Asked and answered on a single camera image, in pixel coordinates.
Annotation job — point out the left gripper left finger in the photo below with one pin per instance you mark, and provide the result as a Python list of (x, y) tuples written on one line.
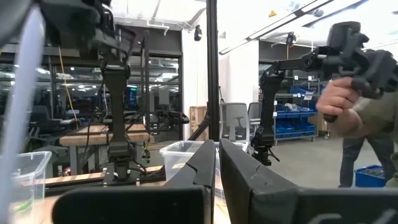
[(155, 205)]

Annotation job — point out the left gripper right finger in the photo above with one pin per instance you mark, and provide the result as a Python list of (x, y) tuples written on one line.
[(280, 205)]

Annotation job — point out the grey silicone spoon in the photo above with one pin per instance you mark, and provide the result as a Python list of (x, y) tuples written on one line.
[(18, 109)]

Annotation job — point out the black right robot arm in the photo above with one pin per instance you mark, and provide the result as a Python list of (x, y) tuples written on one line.
[(116, 109)]

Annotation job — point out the black background robot arm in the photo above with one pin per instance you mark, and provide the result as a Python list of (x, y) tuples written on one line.
[(174, 117)]

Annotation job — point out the clear plastic bin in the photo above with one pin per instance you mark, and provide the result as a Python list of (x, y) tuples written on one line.
[(174, 158), (34, 174)]

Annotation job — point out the shelf with blue bins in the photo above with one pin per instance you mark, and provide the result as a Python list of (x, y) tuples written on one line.
[(295, 127)]

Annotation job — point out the wooden crate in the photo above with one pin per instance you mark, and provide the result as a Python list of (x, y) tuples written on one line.
[(196, 121)]

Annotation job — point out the blue plastic crate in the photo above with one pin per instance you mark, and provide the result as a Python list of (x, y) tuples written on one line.
[(370, 177)]

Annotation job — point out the grey office chair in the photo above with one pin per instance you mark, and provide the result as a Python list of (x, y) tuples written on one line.
[(254, 112), (234, 118)]

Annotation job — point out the background wooden table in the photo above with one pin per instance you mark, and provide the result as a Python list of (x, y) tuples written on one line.
[(77, 138)]

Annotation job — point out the person's hand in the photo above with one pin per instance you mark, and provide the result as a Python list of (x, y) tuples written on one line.
[(335, 96)]

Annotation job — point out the black ceiling device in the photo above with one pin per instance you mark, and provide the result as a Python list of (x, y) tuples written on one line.
[(198, 32)]

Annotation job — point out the person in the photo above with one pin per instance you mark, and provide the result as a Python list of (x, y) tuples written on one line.
[(379, 115)]

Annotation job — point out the black aluminium frame rails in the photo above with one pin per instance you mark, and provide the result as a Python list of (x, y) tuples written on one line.
[(81, 188)]

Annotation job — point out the black diagonal frame brace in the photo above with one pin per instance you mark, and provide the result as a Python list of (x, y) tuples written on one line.
[(200, 127)]

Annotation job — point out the black vertical frame post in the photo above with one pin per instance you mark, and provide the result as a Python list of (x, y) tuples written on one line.
[(213, 62)]

